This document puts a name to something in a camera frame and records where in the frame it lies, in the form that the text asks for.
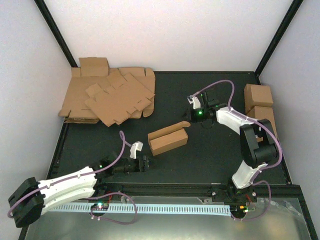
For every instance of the stack of flat cardboard blanks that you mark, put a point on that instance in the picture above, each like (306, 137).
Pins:
(74, 110)

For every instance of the folded cardboard box front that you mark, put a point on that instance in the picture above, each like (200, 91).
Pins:
(261, 112)

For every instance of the black corner frame post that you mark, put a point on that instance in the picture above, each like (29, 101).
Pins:
(282, 28)
(51, 23)

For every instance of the small folded cardboard box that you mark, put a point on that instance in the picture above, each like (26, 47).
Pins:
(94, 66)

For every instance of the black right corner frame post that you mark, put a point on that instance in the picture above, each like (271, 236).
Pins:
(282, 28)

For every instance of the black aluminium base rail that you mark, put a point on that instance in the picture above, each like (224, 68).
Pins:
(219, 192)

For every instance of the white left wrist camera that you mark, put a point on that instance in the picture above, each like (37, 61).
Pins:
(135, 147)

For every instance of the black left corner frame post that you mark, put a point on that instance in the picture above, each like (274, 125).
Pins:
(51, 23)

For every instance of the metal base plate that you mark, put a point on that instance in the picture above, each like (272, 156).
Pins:
(279, 219)

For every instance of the loose top cardboard blank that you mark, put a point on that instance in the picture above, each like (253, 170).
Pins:
(119, 97)

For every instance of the light blue slotted cable duct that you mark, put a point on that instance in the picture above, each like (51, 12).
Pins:
(143, 208)

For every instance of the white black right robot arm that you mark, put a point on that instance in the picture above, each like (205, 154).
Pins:
(259, 146)

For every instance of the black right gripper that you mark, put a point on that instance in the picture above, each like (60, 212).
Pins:
(191, 117)

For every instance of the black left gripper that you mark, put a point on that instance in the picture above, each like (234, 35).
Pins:
(145, 167)

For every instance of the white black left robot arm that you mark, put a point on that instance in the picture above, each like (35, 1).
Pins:
(33, 198)

